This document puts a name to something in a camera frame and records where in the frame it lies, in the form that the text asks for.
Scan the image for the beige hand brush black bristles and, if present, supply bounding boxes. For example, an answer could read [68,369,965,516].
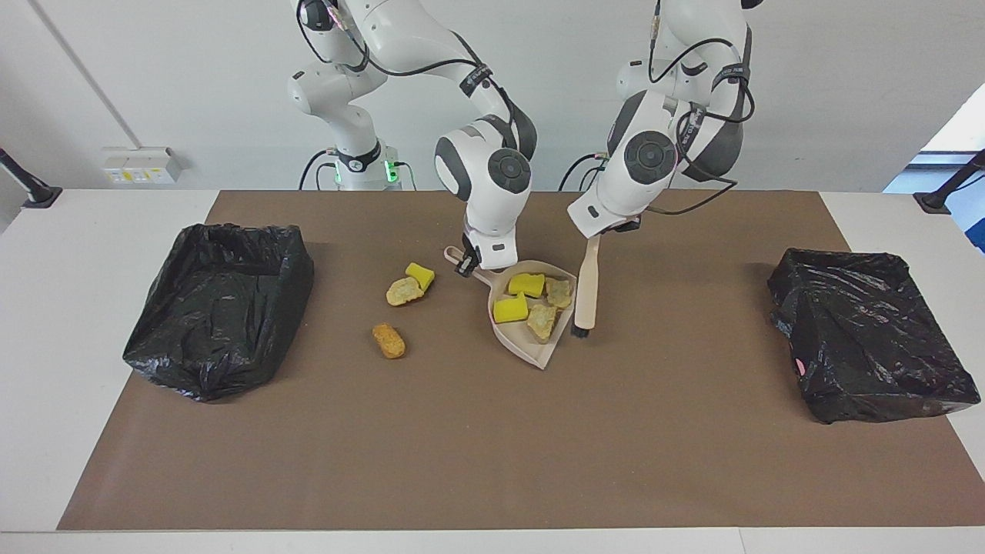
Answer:
[571,233,602,341]

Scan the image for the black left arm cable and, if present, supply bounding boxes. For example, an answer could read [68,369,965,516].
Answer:
[643,0,759,218]

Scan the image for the brown table mat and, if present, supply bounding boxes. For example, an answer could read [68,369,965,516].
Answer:
[56,190,985,532]

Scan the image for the black bin bag pink spot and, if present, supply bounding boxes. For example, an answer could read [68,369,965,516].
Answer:
[767,247,982,425]

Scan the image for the black right base cable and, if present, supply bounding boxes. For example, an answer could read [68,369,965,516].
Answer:
[299,149,339,191]

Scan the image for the round beige bread piece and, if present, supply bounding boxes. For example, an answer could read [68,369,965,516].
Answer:
[386,276,425,308]

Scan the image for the black base cable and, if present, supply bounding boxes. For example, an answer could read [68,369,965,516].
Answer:
[299,149,339,191]
[558,152,610,191]

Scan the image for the beige plastic dustpan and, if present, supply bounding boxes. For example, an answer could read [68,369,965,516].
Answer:
[444,245,578,371]

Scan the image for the brown bread roll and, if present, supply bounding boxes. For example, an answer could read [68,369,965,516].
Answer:
[372,322,406,359]

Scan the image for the notched yellow sponge chunk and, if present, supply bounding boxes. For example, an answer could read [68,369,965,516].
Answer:
[492,292,530,325]

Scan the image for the white wall socket strip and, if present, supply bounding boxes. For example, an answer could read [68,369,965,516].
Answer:
[102,146,184,185]

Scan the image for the black left base cable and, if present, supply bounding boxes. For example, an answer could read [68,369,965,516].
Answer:
[558,152,610,191]

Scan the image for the white wall cable duct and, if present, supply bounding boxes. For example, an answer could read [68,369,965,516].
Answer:
[29,0,138,149]

